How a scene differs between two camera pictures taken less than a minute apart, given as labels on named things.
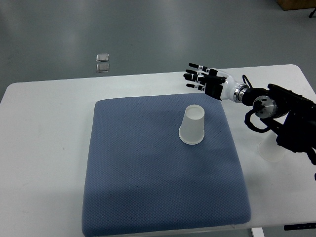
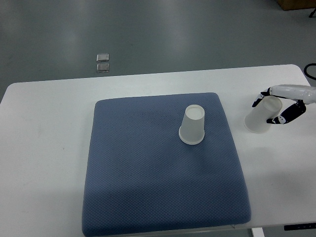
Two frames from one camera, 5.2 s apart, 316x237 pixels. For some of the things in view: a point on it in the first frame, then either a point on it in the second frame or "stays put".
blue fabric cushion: x=142 y=180 stays put
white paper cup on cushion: x=192 y=130 stays put
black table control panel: x=298 y=226 stays put
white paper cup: x=270 y=150 to x=268 y=107
